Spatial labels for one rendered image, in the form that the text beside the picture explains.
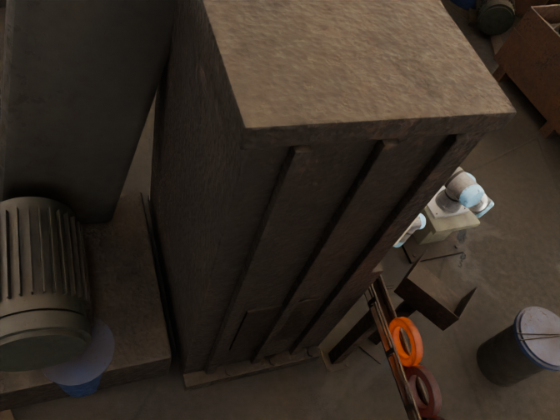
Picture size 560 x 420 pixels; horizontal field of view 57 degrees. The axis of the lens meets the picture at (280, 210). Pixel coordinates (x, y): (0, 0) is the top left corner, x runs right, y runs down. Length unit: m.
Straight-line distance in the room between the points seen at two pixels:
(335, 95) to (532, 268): 2.75
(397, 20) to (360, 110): 0.38
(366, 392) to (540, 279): 1.48
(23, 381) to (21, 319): 0.44
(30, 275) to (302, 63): 1.27
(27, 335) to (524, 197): 3.27
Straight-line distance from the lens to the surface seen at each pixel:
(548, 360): 2.82
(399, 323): 2.07
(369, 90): 1.16
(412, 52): 1.32
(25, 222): 2.14
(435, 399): 2.01
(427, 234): 3.17
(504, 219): 3.80
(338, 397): 2.70
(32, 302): 1.98
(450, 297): 2.44
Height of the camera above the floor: 2.45
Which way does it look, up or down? 53 degrees down
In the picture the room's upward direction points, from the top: 23 degrees clockwise
